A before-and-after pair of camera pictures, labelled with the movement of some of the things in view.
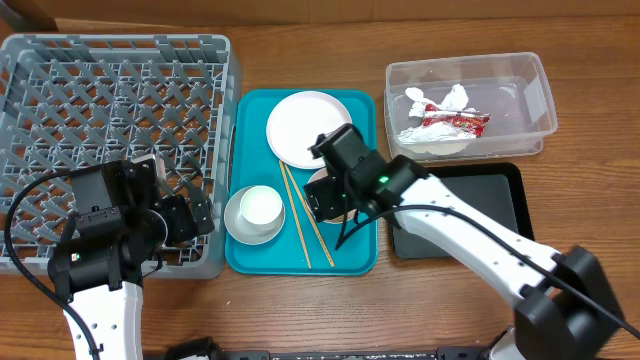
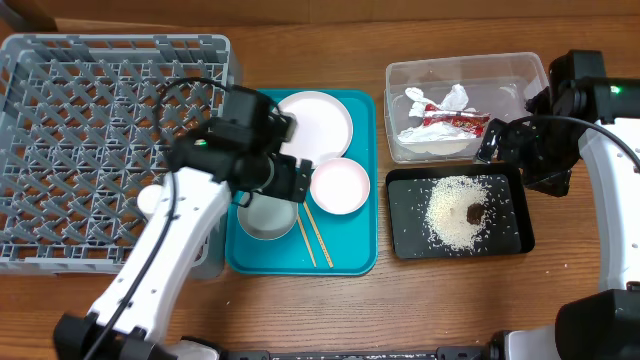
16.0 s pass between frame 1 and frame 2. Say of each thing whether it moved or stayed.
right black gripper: moved
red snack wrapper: stayed
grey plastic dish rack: stayed
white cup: moved
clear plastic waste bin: stayed
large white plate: stayed
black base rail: stayed
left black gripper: moved
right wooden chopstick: stayed
